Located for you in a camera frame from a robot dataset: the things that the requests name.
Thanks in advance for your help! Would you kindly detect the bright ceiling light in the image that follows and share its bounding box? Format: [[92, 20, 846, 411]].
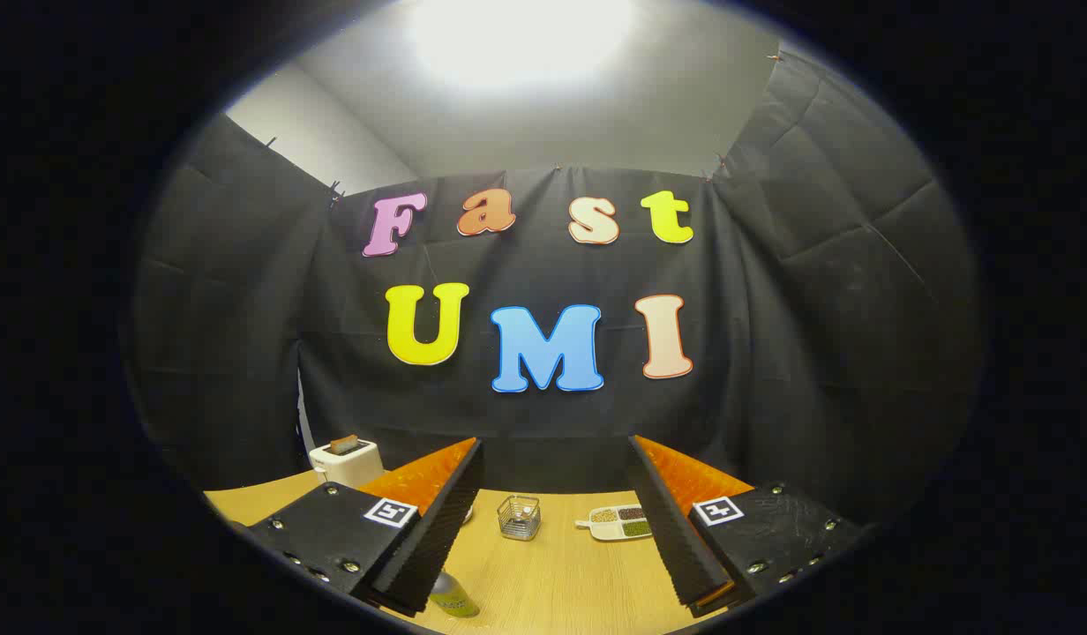
[[407, 0, 637, 89]]

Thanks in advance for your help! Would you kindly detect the black backdrop cloth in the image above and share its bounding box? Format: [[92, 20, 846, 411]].
[[133, 49, 981, 530]]

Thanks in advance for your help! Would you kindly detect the white divided grain plate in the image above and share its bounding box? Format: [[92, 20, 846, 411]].
[[575, 504, 655, 542]]

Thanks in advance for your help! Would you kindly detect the small white toaster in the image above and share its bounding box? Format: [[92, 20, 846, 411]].
[[309, 439, 386, 490]]

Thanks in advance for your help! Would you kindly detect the wooden table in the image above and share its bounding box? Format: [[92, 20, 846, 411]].
[[204, 470, 730, 634]]

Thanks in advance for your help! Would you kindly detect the small wire basket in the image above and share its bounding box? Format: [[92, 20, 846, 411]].
[[497, 495, 543, 542]]

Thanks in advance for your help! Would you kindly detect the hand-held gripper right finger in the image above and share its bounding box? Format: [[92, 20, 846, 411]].
[[629, 434, 866, 618]]

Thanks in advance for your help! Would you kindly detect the silver bottle green label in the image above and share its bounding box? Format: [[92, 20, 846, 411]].
[[429, 571, 481, 618]]

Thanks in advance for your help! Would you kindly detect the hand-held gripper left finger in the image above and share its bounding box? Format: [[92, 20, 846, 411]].
[[244, 437, 487, 618]]

